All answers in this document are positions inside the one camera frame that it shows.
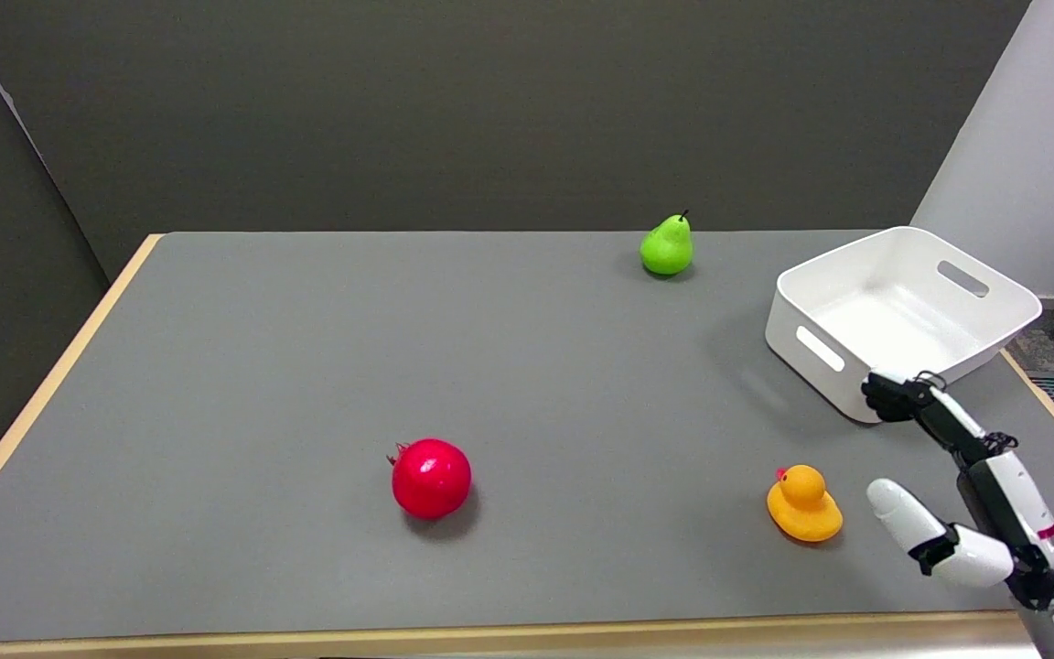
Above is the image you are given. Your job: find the red pomegranate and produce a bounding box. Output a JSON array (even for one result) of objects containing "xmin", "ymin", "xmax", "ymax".
[{"xmin": 387, "ymin": 438, "xmax": 473, "ymax": 521}]

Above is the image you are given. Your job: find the yellow rubber duck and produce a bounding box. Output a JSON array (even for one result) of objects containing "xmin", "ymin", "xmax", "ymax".
[{"xmin": 767, "ymin": 465, "xmax": 844, "ymax": 544}]

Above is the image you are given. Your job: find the green pear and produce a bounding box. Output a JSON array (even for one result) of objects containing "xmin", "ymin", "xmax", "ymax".
[{"xmin": 640, "ymin": 211, "xmax": 694, "ymax": 276}]

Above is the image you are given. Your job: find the white plastic bin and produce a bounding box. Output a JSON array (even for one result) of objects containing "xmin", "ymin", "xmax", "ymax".
[{"xmin": 765, "ymin": 226, "xmax": 1043, "ymax": 425}]

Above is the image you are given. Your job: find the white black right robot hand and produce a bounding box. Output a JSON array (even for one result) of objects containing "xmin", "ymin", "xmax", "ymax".
[{"xmin": 861, "ymin": 371, "xmax": 1054, "ymax": 610}]

